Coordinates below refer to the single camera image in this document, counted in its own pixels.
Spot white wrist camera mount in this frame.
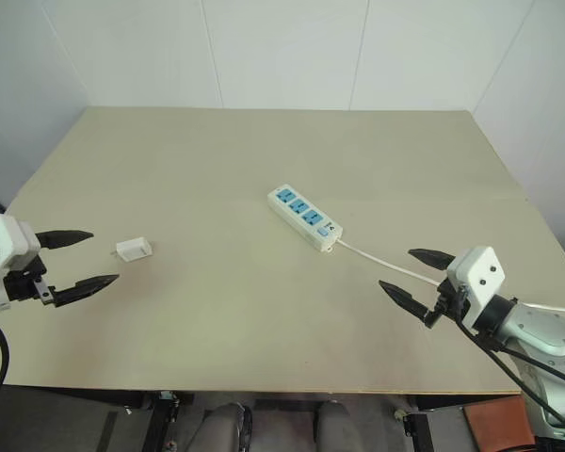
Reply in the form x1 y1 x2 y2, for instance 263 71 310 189
445 245 507 327
0 212 42 313

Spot black table leg bracket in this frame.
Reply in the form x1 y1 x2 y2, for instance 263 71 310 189
151 391 181 452
393 398 432 452

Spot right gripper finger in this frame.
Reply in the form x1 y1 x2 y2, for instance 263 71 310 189
378 279 428 322
407 248 458 272

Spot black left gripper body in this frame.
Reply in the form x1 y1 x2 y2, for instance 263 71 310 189
1 253 57 307

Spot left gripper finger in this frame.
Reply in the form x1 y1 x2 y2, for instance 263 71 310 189
33 229 96 250
51 274 121 310

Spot white power strip blue sockets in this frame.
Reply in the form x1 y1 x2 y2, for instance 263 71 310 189
266 185 345 253

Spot white plug adapter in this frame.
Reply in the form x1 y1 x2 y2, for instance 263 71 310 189
108 237 154 263

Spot black table frame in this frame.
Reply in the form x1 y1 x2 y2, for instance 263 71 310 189
0 382 524 412

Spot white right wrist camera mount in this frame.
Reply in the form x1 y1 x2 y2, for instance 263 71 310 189
445 245 507 327

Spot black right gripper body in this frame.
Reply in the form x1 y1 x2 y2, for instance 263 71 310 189
421 276 468 331

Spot brown square pad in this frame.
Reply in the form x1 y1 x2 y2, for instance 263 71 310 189
462 394 534 447

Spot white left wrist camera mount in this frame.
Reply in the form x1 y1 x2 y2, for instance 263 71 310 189
0 212 42 313

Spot dark grey rounded shape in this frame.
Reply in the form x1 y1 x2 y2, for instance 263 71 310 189
201 401 247 452

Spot white power strip cable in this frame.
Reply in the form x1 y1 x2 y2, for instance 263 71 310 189
333 238 565 315

